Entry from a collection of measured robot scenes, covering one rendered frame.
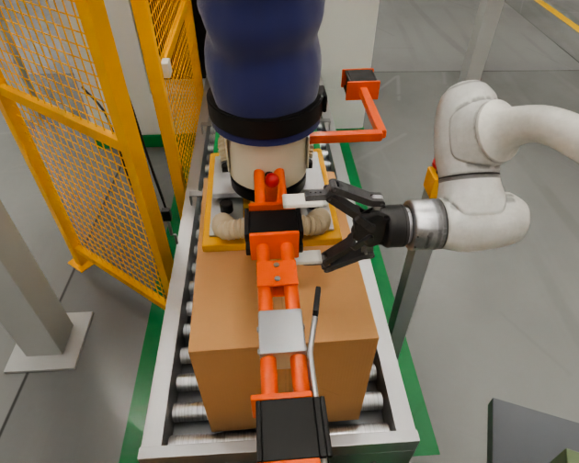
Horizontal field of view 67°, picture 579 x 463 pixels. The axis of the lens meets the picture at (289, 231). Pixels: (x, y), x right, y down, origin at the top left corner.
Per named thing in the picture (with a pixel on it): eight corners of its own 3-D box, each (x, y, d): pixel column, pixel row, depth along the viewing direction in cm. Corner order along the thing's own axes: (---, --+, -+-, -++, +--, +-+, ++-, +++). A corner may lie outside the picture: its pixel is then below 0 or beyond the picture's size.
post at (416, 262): (380, 350, 198) (427, 165, 129) (394, 349, 198) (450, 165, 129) (382, 364, 193) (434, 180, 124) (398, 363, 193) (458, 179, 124)
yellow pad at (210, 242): (210, 159, 115) (208, 142, 112) (249, 157, 116) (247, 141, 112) (202, 253, 90) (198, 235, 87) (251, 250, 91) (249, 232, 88)
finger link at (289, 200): (326, 207, 71) (326, 203, 70) (283, 208, 70) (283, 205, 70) (323, 195, 73) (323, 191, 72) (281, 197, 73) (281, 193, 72)
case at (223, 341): (218, 265, 161) (203, 177, 133) (326, 259, 163) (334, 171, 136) (211, 433, 118) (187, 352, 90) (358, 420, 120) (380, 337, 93)
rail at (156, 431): (210, 95, 291) (207, 66, 278) (219, 95, 291) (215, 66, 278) (154, 475, 123) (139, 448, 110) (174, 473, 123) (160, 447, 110)
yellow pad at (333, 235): (283, 155, 116) (283, 139, 113) (321, 153, 117) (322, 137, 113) (294, 247, 92) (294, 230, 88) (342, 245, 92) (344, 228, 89)
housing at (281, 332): (257, 328, 65) (255, 310, 62) (302, 325, 66) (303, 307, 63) (258, 371, 60) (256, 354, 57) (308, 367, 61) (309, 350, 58)
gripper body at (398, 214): (415, 221, 72) (359, 224, 71) (406, 257, 77) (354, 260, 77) (403, 193, 77) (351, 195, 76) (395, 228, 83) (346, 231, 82)
